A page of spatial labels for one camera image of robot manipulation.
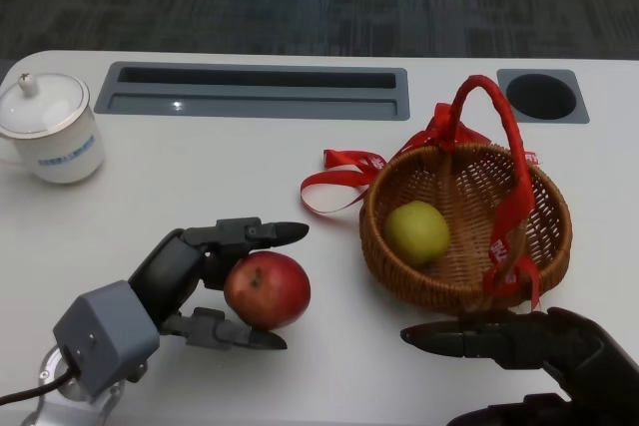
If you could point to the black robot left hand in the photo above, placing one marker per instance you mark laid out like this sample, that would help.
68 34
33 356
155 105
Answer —
165 271

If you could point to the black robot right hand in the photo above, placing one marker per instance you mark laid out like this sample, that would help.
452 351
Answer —
574 351

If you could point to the red apple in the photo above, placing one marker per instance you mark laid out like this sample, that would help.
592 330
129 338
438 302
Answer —
274 291

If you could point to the red printed ribbon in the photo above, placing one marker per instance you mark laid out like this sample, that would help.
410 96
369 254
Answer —
332 179

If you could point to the silver grey robot left arm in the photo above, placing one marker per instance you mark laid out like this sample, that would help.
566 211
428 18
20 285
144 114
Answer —
60 403

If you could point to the green apple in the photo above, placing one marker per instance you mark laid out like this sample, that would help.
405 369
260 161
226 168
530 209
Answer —
417 234

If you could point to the white lidded ceramic mug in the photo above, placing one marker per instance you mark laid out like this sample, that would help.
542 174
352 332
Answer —
60 141

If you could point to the grey round hole grommet plate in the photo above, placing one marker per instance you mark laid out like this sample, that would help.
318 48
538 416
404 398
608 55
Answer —
541 97

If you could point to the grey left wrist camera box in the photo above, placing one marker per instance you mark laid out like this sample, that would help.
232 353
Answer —
107 331

